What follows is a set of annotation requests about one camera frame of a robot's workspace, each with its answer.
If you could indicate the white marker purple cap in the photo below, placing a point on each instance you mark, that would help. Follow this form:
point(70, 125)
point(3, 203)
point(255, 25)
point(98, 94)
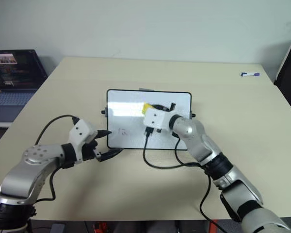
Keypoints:
point(250, 74)

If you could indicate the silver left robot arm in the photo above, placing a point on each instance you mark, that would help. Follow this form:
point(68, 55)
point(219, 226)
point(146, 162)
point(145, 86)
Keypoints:
point(21, 174)

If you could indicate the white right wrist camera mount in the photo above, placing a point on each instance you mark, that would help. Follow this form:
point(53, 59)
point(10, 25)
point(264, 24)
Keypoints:
point(156, 119)

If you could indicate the black chair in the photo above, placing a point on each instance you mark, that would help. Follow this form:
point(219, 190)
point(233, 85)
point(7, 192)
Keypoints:
point(288, 77)

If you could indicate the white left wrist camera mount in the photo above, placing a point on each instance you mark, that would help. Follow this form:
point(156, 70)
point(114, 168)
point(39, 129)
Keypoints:
point(82, 132)

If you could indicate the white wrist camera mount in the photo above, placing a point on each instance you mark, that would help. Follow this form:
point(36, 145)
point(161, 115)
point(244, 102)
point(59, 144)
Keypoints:
point(156, 119)
point(82, 132)

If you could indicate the black framed small whiteboard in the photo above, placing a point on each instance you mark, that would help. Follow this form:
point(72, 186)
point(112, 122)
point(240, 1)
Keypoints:
point(126, 114)

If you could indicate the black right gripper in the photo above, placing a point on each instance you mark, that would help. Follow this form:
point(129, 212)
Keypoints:
point(161, 107)

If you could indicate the yellow whiteboard eraser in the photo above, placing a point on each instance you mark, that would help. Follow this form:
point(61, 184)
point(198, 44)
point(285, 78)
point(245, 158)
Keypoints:
point(146, 107)

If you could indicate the red object under table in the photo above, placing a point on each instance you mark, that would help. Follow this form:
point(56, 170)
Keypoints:
point(99, 227)

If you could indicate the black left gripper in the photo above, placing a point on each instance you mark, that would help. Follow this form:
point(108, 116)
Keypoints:
point(89, 149)

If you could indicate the grey block under table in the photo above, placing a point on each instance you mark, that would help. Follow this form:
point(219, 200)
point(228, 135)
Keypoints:
point(57, 228)

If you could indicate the open black laptop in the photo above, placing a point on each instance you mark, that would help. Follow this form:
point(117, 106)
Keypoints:
point(12, 80)

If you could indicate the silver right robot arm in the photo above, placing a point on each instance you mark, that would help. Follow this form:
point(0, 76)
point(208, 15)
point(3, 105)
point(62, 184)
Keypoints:
point(240, 182)

